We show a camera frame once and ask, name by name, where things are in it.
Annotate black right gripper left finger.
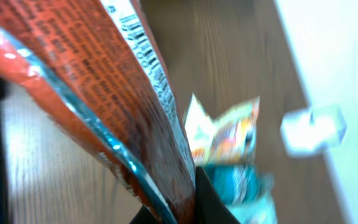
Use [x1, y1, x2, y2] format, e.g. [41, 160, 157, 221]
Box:
[130, 206, 160, 224]

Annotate white barcode scanner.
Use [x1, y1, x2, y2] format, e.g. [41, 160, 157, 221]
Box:
[280, 105, 347, 159]

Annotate teal mouthwash bottle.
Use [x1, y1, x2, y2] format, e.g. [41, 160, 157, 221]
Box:
[204, 165, 278, 224]

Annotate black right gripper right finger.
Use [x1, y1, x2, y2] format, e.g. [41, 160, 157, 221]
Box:
[195, 167, 239, 224]

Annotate yellow snack bag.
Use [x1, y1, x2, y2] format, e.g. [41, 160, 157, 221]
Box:
[185, 95, 260, 166]

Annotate red snack packet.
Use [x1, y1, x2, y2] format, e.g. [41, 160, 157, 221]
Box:
[0, 0, 196, 223]

